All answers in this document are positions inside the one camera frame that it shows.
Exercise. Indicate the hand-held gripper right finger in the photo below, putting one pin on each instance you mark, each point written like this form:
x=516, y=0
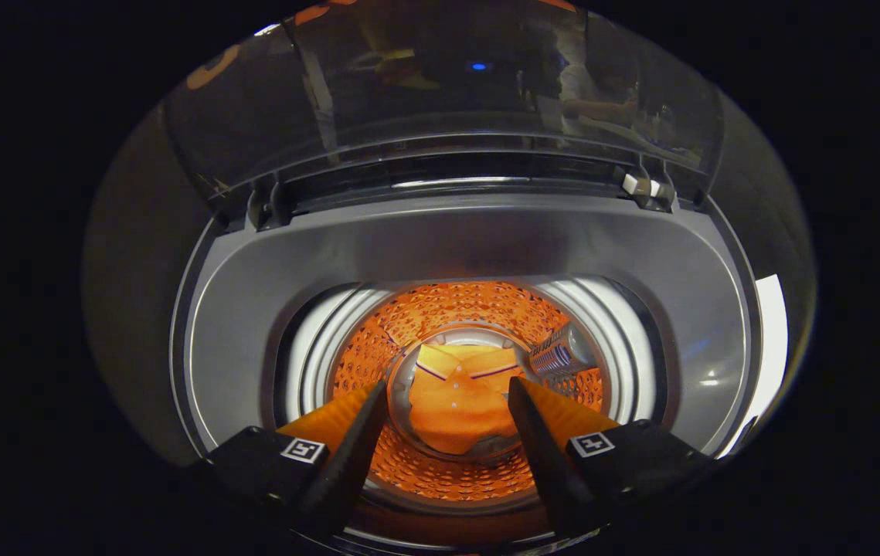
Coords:
x=544, y=463

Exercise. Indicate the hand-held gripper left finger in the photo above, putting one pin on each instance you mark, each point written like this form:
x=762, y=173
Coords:
x=351, y=463

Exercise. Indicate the dark glass washing machine lid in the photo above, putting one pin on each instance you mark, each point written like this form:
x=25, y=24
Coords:
x=447, y=100

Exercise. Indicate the orange polo shirt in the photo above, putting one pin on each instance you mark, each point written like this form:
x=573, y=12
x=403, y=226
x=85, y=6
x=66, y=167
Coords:
x=455, y=409

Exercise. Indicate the grey washing machine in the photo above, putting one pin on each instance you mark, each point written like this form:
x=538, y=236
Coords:
x=447, y=239

